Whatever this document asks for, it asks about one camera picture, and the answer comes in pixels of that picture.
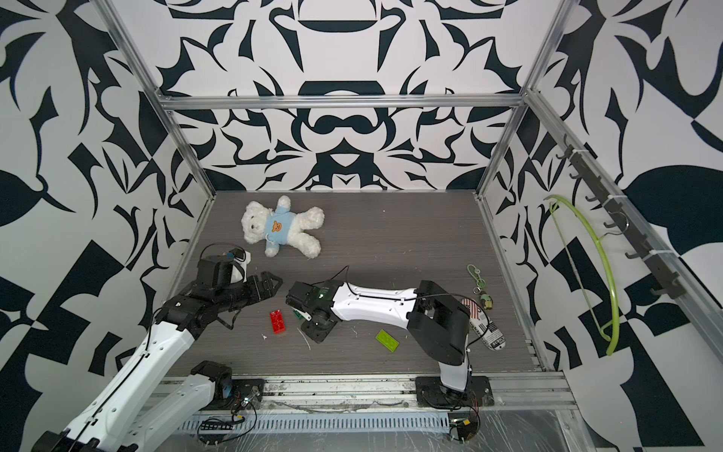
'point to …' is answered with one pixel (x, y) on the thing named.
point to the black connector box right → (466, 427)
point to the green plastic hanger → (603, 333)
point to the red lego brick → (277, 321)
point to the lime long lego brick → (387, 340)
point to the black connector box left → (216, 427)
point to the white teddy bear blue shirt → (282, 227)
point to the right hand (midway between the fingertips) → (316, 324)
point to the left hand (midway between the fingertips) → (270, 280)
